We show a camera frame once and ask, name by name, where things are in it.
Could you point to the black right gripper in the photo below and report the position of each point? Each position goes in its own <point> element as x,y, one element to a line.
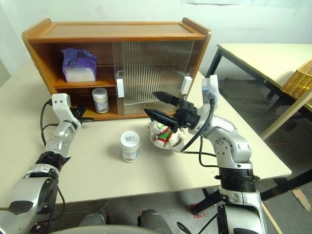
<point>187,114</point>

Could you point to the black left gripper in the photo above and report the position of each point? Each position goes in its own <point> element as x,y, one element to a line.
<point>76,114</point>

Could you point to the white jar with blue label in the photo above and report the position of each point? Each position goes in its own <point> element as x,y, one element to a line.
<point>100,102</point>
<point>130,148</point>

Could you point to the white plush dog toy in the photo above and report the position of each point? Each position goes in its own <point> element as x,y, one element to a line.
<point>168,141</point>

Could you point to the ribbed clear sliding door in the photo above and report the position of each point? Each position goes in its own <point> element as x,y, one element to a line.
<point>146,73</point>
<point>190,63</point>

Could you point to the purple tissue pack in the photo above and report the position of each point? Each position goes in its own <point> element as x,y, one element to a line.
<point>78,73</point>

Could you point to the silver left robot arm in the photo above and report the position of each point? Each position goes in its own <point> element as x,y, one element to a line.
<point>58,139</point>

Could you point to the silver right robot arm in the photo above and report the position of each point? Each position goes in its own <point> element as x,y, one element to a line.
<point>231,146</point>

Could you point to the wooden cabinet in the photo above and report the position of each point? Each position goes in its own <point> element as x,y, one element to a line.
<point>117,30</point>

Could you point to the black table leg brace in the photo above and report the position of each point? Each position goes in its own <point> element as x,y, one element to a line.
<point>209,203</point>

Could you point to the grey rounded robot leg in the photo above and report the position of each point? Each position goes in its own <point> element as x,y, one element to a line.
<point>156,219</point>
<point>93,219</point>

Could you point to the red floor tape mark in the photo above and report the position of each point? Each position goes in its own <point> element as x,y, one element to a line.
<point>195,214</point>

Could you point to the silver robot torso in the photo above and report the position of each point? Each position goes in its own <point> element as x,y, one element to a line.
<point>122,230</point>

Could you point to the yellow wicker basket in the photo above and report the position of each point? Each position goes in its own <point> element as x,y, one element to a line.
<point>299,80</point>

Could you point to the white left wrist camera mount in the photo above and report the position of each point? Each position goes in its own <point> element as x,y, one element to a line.
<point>59,102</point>

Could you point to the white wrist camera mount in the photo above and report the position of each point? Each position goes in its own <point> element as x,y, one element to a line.
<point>59,102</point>
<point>212,85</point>

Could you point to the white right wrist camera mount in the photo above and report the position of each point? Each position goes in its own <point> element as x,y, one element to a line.
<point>212,85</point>

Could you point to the beige table with black frame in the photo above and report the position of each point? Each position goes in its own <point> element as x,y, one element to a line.
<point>256,58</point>

